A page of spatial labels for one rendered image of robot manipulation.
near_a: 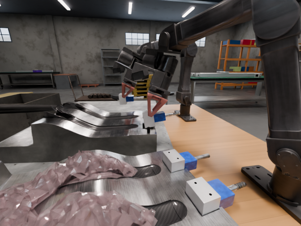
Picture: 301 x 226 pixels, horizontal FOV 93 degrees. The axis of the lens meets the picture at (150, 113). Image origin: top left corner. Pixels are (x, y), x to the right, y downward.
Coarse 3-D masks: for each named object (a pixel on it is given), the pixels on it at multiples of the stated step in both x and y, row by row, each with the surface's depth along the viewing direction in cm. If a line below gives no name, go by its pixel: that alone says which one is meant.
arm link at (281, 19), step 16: (224, 0) 32; (240, 0) 29; (256, 0) 26; (272, 0) 25; (288, 0) 24; (208, 16) 34; (224, 16) 32; (240, 16) 30; (256, 16) 27; (272, 16) 25; (288, 16) 24; (176, 32) 40; (192, 32) 38; (208, 32) 36; (256, 32) 27; (272, 32) 26; (176, 48) 45
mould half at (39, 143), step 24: (48, 120) 44; (96, 120) 56; (120, 120) 58; (0, 144) 44; (24, 144) 44; (48, 144) 44; (72, 144) 44; (96, 144) 45; (120, 144) 45; (144, 144) 46
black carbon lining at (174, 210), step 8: (136, 168) 35; (144, 168) 35; (152, 168) 35; (160, 168) 35; (136, 176) 32; (144, 176) 33; (168, 200) 26; (176, 200) 26; (152, 208) 25; (160, 208) 25; (168, 208) 25; (176, 208) 25; (184, 208) 25; (160, 216) 24; (168, 216) 24; (176, 216) 24; (184, 216) 23; (160, 224) 22; (168, 224) 22
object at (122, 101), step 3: (120, 93) 78; (126, 93) 79; (120, 96) 74; (126, 96) 75; (129, 96) 75; (132, 96) 75; (141, 96) 77; (120, 99) 75; (123, 99) 75; (126, 99) 75; (129, 99) 75; (132, 99) 75; (120, 102) 75; (123, 102) 75; (126, 102) 77
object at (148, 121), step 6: (144, 114) 48; (156, 114) 48; (162, 114) 48; (168, 114) 50; (174, 114) 50; (144, 120) 48; (150, 120) 48; (156, 120) 48; (162, 120) 49; (150, 126) 48
